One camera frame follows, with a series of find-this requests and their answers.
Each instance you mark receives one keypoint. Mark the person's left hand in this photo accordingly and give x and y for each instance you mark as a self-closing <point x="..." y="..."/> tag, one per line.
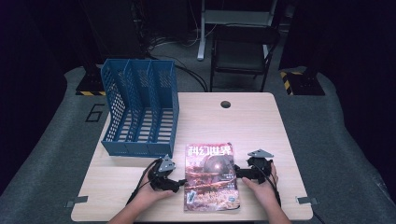
<point x="151" y="196"/>

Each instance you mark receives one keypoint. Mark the glossy red cover magazine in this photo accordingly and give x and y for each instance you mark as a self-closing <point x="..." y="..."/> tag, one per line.
<point x="211" y="183"/>

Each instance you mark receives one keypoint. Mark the black stand base striped tape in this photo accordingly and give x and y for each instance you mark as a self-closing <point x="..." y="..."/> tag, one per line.
<point x="91" y="85"/>
<point x="303" y="84"/>

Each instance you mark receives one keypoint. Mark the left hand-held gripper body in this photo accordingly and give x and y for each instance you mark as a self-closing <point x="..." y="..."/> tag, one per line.
<point x="160" y="177"/>

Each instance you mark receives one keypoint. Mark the white metal desk frame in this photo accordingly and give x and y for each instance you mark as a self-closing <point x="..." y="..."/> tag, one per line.
<point x="233" y="17"/>

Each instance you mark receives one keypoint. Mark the black folding chair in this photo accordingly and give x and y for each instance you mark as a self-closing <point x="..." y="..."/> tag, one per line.
<point x="243" y="56"/>

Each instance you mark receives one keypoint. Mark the person's right hand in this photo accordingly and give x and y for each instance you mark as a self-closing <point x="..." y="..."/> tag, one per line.
<point x="263" y="191"/>

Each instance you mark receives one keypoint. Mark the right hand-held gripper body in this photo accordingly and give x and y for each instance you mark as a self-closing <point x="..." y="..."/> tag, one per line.
<point x="260" y="169"/>

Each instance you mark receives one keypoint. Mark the grey metal table bracket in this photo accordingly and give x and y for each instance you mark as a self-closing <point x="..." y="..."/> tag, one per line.
<point x="76" y="201"/>
<point x="306" y="200"/>

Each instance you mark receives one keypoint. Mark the blue three-slot file rack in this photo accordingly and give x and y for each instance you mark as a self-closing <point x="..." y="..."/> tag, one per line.
<point x="140" y="93"/>

